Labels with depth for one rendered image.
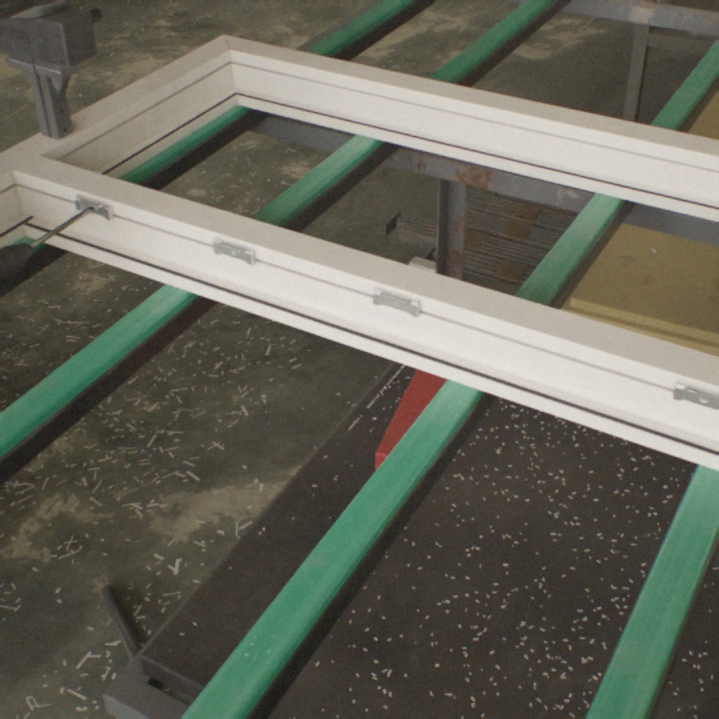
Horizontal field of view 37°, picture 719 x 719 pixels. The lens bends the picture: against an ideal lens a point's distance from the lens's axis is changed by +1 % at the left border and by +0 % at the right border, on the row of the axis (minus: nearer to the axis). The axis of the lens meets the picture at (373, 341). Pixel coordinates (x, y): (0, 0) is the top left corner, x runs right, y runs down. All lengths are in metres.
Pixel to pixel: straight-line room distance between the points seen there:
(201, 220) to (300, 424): 1.20
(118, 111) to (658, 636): 0.92
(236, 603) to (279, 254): 0.38
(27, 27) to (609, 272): 0.86
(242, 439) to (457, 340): 1.30
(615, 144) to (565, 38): 2.97
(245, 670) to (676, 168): 0.80
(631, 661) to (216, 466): 1.51
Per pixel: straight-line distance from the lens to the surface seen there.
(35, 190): 1.29
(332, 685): 1.12
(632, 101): 2.67
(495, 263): 2.20
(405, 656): 1.14
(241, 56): 1.56
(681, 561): 0.88
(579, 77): 3.95
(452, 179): 1.50
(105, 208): 1.20
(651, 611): 0.84
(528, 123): 1.37
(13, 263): 1.13
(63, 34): 1.26
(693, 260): 1.68
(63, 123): 1.35
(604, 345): 0.96
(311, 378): 2.42
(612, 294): 1.57
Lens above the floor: 1.50
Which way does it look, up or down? 36 degrees down
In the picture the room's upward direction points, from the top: 1 degrees counter-clockwise
